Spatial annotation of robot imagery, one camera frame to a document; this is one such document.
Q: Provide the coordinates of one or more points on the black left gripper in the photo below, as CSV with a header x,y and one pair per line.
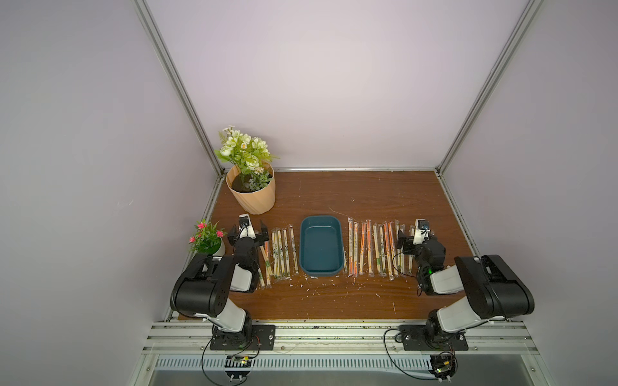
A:
x,y
260,240

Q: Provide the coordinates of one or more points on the angled pair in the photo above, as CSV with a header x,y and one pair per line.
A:
x,y
263,274

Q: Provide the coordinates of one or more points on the chopstick pair box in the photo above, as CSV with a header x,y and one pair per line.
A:
x,y
393,251

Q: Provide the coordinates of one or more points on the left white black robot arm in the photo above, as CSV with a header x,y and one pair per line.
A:
x,y
202,290

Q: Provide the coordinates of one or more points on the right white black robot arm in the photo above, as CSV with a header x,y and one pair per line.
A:
x,y
492,290

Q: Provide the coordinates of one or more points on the teal plastic storage box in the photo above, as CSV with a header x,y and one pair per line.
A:
x,y
321,246

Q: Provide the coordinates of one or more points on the small white pot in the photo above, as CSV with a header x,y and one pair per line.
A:
x,y
220,252

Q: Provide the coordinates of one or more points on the pink flowered small plant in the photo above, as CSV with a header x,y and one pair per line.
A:
x,y
206,238

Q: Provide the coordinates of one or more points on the large beige ribbed flower pot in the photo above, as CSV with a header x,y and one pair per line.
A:
x,y
256,202

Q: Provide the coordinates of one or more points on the white green artificial flowers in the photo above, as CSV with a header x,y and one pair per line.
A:
x,y
250,155

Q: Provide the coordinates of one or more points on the right small circuit board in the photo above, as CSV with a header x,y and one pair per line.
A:
x,y
444,366

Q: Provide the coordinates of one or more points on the small circuit board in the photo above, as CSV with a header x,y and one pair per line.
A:
x,y
238,368
444,366

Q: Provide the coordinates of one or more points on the left small circuit board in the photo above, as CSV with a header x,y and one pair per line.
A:
x,y
238,368

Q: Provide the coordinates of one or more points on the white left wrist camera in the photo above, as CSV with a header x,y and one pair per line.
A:
x,y
245,227

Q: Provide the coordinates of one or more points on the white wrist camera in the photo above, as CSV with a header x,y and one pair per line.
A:
x,y
422,231
245,227

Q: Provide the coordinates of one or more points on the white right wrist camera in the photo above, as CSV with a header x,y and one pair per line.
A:
x,y
422,231

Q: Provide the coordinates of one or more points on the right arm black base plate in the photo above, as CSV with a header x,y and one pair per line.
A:
x,y
410,337

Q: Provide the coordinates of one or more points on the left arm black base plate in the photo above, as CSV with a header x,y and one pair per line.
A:
x,y
255,338

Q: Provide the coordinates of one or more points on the aluminium front rail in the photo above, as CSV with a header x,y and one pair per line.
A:
x,y
383,336

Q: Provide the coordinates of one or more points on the white slotted cable duct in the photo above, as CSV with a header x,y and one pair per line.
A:
x,y
408,363

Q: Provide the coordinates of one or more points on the aluminium corner frame post left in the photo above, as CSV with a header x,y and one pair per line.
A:
x,y
151,27

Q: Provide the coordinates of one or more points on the aluminium corner frame post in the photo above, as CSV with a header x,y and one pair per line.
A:
x,y
151,27
496,73

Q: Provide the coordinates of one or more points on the aluminium corner frame post right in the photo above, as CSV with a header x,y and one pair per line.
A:
x,y
496,73

